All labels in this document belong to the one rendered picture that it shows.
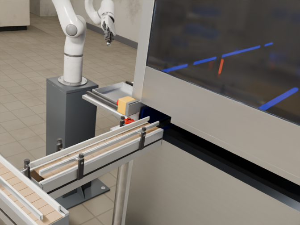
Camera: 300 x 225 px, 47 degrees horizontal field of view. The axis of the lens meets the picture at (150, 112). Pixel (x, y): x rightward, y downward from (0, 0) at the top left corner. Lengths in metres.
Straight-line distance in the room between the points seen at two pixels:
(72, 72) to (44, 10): 6.49
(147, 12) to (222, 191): 0.88
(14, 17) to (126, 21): 2.06
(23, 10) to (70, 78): 4.96
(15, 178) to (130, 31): 5.66
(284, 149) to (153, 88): 0.66
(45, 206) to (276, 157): 0.87
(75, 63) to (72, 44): 0.12
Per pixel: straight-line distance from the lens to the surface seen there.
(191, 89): 1.55
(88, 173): 1.42
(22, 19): 7.21
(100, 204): 2.64
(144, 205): 2.00
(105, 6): 2.20
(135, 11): 6.67
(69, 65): 2.28
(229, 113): 1.48
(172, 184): 1.79
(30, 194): 1.25
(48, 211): 1.18
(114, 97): 2.12
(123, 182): 1.71
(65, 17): 2.19
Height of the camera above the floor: 1.71
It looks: 25 degrees down
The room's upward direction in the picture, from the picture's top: 8 degrees clockwise
